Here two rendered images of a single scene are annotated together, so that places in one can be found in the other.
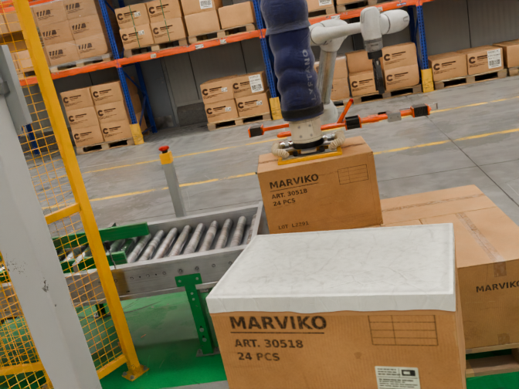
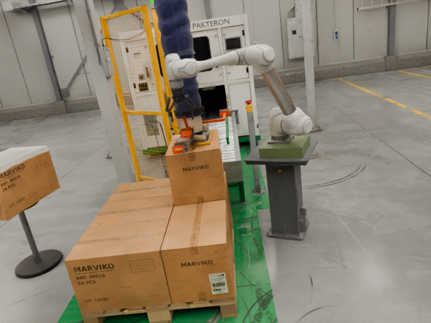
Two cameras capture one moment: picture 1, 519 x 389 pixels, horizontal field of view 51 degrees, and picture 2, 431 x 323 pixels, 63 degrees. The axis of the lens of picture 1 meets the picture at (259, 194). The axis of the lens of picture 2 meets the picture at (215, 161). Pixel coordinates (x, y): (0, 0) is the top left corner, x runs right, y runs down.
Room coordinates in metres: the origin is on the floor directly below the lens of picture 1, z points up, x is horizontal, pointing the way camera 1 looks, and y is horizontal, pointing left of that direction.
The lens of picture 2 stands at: (2.89, -3.03, 1.67)
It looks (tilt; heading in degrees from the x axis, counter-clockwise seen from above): 19 degrees down; 87
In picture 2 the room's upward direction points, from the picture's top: 8 degrees counter-clockwise
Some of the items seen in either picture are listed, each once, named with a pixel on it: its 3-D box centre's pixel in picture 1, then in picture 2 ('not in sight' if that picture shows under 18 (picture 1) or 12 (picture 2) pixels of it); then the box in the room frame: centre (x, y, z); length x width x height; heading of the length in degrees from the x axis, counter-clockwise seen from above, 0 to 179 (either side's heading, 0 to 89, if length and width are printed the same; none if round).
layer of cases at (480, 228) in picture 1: (388, 267); (165, 229); (2.57, -0.58, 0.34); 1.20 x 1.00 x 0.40; 82
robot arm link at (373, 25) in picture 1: (372, 22); (174, 66); (2.85, -0.74, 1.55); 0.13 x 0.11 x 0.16; 116
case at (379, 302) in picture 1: (346, 323); (9, 181); (1.35, -0.16, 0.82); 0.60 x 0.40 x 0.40; 68
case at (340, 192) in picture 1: (317, 187); (197, 164); (2.90, -0.33, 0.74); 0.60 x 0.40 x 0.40; 85
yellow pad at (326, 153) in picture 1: (309, 153); not in sight; (2.80, -0.30, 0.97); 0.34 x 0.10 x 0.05; 81
